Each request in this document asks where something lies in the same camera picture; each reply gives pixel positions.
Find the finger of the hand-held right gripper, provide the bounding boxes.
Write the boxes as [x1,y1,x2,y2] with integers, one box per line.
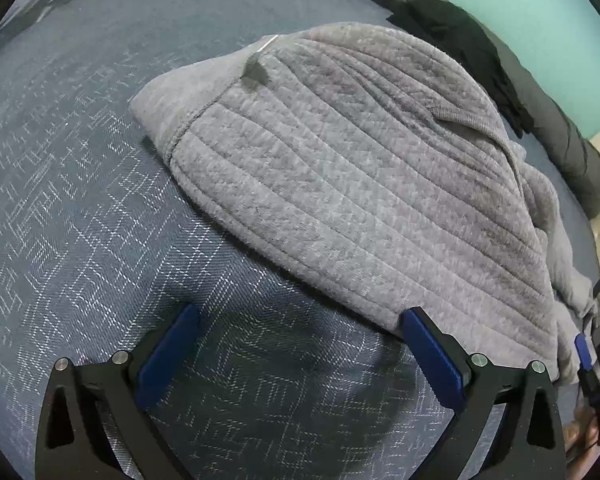
[574,332,600,401]

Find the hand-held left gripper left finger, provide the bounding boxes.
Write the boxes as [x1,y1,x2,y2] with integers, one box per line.
[35,302,202,480]

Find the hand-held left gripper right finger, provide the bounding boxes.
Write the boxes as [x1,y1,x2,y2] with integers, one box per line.
[402,306,568,480]

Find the black clothes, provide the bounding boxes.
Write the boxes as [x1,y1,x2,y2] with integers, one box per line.
[387,0,527,137]

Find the grey ribbed sweater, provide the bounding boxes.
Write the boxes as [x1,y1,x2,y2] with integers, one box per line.
[128,21,600,386]

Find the person's right hand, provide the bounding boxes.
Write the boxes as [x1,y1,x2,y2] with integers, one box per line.
[564,402,600,468]

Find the dark grey rolled duvet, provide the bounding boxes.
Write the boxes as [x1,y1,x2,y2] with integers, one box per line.
[232,0,600,220]

